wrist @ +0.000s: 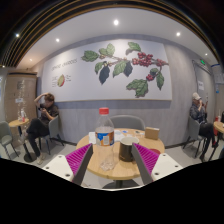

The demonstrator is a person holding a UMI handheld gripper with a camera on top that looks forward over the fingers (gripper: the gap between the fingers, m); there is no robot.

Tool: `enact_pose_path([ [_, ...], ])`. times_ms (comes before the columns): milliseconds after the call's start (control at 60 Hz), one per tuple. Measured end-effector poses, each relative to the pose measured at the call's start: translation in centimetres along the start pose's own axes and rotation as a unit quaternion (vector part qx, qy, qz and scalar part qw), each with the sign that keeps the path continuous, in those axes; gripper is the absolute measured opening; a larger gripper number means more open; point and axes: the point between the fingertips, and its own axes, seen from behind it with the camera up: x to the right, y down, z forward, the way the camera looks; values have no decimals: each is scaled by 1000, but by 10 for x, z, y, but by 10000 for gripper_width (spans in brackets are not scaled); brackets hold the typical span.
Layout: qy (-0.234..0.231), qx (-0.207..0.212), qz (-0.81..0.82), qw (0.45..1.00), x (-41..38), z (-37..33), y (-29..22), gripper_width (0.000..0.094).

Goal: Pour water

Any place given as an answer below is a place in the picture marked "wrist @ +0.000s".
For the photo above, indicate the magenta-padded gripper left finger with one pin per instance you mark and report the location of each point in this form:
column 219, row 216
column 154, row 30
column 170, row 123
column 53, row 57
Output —
column 78, row 160

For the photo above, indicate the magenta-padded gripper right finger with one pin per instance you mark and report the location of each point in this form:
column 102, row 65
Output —
column 146, row 160

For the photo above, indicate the clear red-capped drink bottle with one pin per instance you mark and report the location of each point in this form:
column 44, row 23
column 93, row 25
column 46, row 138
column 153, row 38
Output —
column 105, row 133

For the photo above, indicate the flat round red coaster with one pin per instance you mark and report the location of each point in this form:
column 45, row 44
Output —
column 156, row 151

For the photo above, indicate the dark brown mug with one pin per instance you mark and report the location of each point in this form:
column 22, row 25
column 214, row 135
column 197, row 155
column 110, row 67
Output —
column 126, row 148

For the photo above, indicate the small cardboard box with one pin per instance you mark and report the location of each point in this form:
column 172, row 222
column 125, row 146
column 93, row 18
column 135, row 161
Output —
column 152, row 133

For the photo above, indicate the white paper sheet grey print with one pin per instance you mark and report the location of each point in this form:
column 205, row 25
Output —
column 118, row 136

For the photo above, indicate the grey upholstered chair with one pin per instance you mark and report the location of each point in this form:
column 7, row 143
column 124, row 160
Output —
column 192, row 128
column 5, row 133
column 54, row 128
column 128, row 122

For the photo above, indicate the person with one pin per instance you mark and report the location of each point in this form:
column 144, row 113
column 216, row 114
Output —
column 41, row 121
column 199, row 115

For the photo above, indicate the small round wooden table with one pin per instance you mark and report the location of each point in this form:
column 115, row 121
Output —
column 18, row 123
column 219, row 126

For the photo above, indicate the green exit sign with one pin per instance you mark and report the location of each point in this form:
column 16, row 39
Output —
column 202, row 62

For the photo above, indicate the recessed ceiling lights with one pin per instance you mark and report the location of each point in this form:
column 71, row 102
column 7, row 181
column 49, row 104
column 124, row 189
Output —
column 115, row 22

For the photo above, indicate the dark table pedestal base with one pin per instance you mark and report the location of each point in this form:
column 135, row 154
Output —
column 118, row 184

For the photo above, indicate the coffee plant wall mural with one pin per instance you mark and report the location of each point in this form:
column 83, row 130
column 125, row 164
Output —
column 83, row 80

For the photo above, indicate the white wall notice sheet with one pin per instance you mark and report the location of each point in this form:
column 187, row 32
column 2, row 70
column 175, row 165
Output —
column 200, row 85

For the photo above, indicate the white wall poster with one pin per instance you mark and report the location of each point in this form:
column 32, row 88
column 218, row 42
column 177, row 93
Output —
column 218, row 74

